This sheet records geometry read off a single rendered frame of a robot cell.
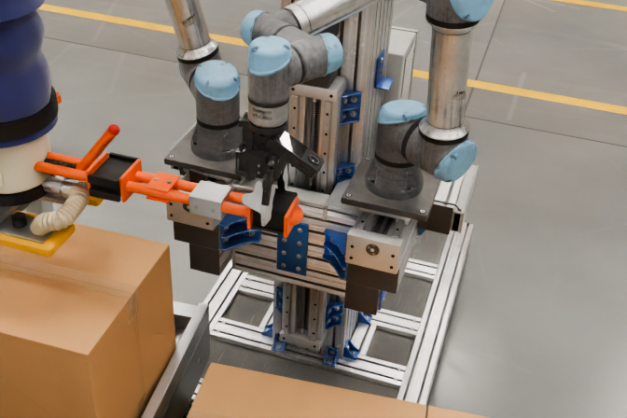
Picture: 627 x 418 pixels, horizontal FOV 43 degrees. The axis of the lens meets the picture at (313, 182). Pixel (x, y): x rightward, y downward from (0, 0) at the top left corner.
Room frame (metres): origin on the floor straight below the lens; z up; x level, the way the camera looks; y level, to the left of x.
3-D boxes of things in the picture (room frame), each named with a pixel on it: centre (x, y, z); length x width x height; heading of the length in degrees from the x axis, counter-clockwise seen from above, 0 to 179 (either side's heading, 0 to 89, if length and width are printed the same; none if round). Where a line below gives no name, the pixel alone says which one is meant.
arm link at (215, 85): (1.91, 0.27, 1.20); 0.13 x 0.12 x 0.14; 24
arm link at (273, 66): (1.31, 0.09, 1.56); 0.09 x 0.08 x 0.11; 132
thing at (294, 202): (1.30, 0.08, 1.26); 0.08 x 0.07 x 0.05; 75
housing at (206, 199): (1.34, 0.21, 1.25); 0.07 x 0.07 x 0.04; 75
